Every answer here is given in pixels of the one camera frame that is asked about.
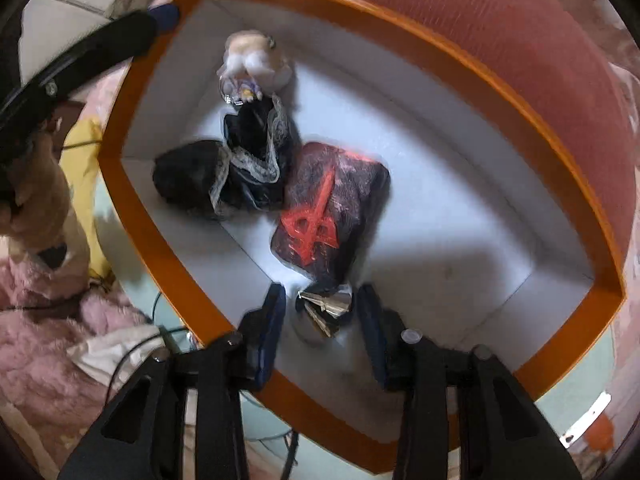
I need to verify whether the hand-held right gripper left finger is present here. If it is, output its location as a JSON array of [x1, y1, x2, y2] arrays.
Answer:
[[57, 282, 288, 480]]

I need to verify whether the person's left forearm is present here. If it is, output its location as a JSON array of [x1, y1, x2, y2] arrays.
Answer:
[[0, 240, 166, 461]]

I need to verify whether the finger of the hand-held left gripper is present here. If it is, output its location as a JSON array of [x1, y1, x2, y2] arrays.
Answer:
[[147, 2, 182, 38]]

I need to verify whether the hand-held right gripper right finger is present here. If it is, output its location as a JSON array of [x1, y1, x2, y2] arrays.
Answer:
[[356, 284, 583, 480]]

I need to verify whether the light green lap table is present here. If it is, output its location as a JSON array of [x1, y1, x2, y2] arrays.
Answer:
[[90, 175, 618, 480]]

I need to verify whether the orange cardboard box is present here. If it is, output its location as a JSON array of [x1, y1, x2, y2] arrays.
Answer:
[[97, 0, 627, 476]]

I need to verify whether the black cable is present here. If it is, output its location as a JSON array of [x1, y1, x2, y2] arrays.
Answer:
[[102, 287, 193, 408]]

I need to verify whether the small white figurine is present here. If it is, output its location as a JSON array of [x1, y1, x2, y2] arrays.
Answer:
[[217, 30, 295, 106]]

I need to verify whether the small brown box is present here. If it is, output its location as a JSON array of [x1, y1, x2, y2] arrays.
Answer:
[[295, 284, 355, 340]]

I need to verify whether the fuzzy brown pompom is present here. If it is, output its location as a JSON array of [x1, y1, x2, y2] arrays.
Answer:
[[152, 140, 226, 218]]

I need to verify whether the black lace-trimmed cloth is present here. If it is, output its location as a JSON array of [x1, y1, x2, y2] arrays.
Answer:
[[209, 94, 296, 218]]

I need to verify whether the black pouch with red print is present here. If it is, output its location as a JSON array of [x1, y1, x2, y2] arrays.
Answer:
[[270, 141, 392, 291]]

